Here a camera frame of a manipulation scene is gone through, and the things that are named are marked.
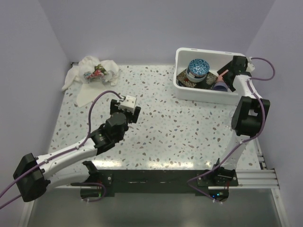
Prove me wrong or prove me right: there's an orange plastic cup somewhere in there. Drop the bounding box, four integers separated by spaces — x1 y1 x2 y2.
217 70 229 82

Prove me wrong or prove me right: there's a purple plastic cup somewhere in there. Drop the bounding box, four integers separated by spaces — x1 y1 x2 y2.
213 81 228 92

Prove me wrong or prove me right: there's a black floral square plate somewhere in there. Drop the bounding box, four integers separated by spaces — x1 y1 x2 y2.
177 70 217 90

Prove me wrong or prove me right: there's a blue patterned small bowl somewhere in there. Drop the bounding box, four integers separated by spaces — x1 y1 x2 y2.
187 59 210 78

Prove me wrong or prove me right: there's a cream bowl blue pattern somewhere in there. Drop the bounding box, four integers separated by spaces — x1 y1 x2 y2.
186 67 208 83

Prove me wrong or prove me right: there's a clear glass cup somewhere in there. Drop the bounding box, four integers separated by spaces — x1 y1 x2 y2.
225 110 235 130

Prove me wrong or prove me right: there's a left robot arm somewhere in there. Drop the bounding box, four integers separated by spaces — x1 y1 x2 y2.
13 95 141 202

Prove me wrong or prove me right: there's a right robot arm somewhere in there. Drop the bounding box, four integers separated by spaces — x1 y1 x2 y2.
210 55 270 186

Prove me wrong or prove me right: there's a white plastic bin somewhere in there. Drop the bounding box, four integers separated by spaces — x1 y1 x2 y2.
173 47 243 105

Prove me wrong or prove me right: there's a white floral cloth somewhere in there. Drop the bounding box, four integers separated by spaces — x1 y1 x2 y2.
62 56 120 107

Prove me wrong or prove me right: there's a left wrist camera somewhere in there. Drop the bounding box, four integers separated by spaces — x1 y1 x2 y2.
118 95 137 113

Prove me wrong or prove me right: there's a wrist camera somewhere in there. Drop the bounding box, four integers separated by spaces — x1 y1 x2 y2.
118 95 137 113
246 57 255 73

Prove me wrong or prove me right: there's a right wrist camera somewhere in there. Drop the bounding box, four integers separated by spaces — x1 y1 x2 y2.
246 57 255 73

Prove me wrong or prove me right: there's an aluminium frame rail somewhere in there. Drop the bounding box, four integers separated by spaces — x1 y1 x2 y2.
236 154 279 189

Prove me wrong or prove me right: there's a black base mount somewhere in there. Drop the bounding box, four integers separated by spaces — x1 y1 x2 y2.
74 169 239 202

